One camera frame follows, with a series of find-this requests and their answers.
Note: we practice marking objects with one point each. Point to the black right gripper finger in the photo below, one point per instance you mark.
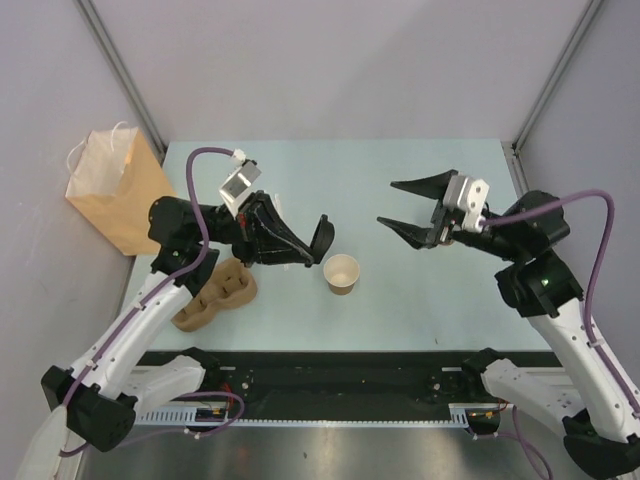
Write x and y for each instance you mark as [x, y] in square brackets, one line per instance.
[415, 236]
[433, 187]

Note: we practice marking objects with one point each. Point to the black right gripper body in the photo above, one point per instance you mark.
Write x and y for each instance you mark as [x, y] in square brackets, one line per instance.
[443, 223]

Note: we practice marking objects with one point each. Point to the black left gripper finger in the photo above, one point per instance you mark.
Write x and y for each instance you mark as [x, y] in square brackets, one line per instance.
[269, 223]
[280, 251]

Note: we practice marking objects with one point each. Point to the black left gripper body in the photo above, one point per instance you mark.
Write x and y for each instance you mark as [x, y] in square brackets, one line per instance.
[244, 230]

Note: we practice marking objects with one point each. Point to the black plastic cup lid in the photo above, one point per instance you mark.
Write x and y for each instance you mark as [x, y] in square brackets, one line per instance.
[322, 239]

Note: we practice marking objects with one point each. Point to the single brown paper cup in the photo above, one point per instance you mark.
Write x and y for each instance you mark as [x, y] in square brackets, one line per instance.
[341, 273]

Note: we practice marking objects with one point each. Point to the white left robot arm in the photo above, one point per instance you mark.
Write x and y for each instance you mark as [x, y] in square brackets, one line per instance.
[92, 389]

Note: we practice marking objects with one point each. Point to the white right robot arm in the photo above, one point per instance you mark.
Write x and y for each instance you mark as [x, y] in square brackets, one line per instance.
[599, 423]

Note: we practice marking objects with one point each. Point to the brown pulp cup carrier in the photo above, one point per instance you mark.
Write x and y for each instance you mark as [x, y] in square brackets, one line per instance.
[230, 286]

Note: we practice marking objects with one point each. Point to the brown paper bag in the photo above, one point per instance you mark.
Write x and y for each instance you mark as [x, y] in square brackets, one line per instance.
[114, 179]

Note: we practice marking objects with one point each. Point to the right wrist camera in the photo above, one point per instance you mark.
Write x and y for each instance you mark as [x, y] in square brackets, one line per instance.
[467, 195]

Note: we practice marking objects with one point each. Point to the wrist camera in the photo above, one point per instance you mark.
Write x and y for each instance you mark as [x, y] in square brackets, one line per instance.
[238, 186]
[467, 195]

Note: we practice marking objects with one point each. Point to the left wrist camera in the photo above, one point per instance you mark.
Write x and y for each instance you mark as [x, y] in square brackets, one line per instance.
[238, 186]

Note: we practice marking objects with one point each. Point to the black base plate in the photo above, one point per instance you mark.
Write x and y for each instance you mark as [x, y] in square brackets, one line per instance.
[352, 386]

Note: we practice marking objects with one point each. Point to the white slotted cable duct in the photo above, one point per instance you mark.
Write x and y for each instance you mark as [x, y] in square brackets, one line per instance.
[168, 415]

